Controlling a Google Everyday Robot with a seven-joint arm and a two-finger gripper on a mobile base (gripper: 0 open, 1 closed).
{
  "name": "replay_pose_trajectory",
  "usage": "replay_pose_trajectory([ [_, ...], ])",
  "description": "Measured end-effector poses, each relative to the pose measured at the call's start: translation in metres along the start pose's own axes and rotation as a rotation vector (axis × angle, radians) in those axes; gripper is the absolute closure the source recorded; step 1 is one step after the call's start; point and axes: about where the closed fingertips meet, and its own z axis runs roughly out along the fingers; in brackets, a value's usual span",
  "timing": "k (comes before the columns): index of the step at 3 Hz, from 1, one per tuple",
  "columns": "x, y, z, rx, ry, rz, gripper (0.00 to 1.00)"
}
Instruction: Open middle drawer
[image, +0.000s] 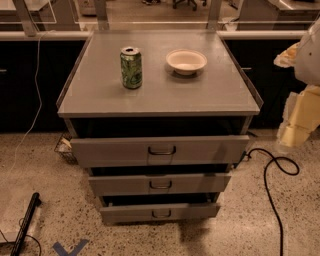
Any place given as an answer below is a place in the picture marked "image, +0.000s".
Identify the wire basket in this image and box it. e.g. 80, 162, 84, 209
54, 133, 77, 165

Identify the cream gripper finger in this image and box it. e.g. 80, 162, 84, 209
277, 123, 310, 147

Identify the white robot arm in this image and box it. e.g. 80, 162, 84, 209
274, 19, 320, 148

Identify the grey drawer cabinet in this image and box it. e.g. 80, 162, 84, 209
55, 29, 264, 225

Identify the grey top drawer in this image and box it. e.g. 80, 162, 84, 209
71, 135, 249, 168

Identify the office chair base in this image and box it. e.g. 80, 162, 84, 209
172, 0, 208, 11

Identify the grey bottom drawer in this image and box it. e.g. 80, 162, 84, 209
100, 203, 220, 224

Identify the black floor cable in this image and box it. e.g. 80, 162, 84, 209
242, 147, 300, 256

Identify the green soda can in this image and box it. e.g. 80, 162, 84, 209
120, 47, 142, 89

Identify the grey drawer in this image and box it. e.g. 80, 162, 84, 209
89, 173, 230, 196
100, 203, 220, 224
71, 135, 249, 168

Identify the black bar on floor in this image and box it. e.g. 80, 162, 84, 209
10, 192, 41, 256

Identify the white hanging cable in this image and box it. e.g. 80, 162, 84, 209
6, 30, 54, 174

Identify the white bowl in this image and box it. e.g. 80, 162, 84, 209
166, 49, 207, 75

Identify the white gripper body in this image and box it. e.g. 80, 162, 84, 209
284, 85, 320, 134

